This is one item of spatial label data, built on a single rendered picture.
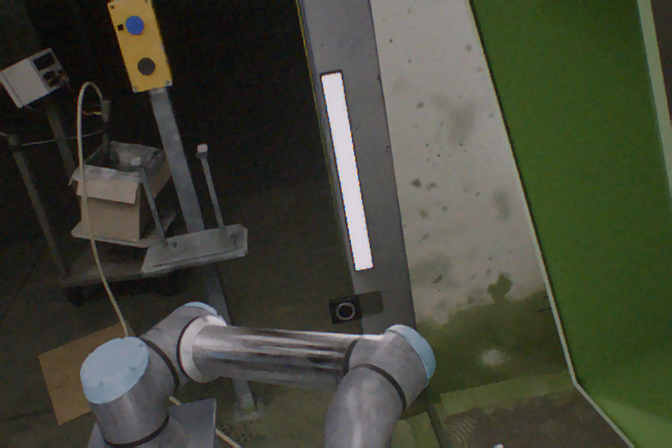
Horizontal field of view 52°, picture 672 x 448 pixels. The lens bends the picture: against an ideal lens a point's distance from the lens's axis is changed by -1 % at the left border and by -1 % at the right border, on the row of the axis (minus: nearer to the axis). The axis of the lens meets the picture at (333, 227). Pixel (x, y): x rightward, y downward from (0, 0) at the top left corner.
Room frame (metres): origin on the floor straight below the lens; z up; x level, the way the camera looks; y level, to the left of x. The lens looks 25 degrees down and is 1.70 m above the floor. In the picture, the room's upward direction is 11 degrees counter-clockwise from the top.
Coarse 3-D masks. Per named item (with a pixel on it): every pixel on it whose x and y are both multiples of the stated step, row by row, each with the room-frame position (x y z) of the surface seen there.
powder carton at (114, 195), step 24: (120, 144) 3.56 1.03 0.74; (96, 168) 3.19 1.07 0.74; (120, 168) 3.50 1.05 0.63; (168, 168) 3.47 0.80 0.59; (96, 192) 3.14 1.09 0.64; (120, 192) 3.13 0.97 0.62; (144, 192) 3.23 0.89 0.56; (96, 216) 3.20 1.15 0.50; (120, 216) 3.18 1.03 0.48; (144, 216) 3.25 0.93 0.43
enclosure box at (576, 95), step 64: (512, 0) 1.40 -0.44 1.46; (576, 0) 1.42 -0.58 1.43; (640, 0) 0.81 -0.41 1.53; (512, 64) 1.40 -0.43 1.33; (576, 64) 1.42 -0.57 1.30; (640, 64) 1.44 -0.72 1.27; (512, 128) 1.40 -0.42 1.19; (576, 128) 1.42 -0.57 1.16; (640, 128) 1.44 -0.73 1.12; (576, 192) 1.42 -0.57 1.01; (640, 192) 1.44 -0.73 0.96; (576, 256) 1.41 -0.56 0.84; (640, 256) 1.44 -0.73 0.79; (576, 320) 1.41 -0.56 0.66; (640, 320) 1.44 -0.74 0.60; (576, 384) 1.39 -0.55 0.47; (640, 384) 1.33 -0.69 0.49
